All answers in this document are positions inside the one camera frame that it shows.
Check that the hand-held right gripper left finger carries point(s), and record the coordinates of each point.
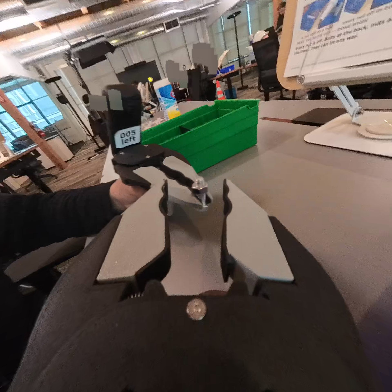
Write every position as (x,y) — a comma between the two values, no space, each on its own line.
(134,242)

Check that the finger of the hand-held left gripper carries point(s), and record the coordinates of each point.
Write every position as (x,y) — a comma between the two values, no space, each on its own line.
(180,171)
(180,199)

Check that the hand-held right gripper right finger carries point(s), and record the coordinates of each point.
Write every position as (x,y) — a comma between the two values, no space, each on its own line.
(260,245)

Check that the steel hex bolt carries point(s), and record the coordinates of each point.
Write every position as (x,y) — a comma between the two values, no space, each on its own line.
(199,180)

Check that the green plastic bin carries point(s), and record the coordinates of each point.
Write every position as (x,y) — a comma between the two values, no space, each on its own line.
(214,144)

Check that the person's left forearm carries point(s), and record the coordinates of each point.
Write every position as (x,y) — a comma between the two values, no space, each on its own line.
(55,220)

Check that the person's left hand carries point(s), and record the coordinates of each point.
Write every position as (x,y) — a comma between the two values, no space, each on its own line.
(122,196)

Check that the white disinfecting wipes canister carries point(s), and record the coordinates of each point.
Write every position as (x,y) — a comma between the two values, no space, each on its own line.
(168,101)

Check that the black softbox light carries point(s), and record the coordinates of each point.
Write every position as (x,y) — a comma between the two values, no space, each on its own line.
(92,55)

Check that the orange traffic cone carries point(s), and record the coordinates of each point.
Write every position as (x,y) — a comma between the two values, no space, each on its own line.
(221,92)

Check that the white ceiling vent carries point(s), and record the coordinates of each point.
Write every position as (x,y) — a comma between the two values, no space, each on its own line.
(171,24)

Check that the small blue bin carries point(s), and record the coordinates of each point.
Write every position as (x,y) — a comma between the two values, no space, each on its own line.
(228,69)

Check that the black office chair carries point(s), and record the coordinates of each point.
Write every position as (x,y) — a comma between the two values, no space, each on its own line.
(266,67)

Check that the white cap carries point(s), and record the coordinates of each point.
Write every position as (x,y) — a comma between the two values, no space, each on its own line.
(261,34)

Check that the printed instruction sheet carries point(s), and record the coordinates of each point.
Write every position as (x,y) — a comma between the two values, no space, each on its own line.
(337,58)

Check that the black wall screen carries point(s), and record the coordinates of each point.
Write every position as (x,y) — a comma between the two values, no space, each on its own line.
(134,73)

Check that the silver air duct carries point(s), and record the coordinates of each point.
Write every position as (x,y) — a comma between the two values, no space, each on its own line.
(92,30)

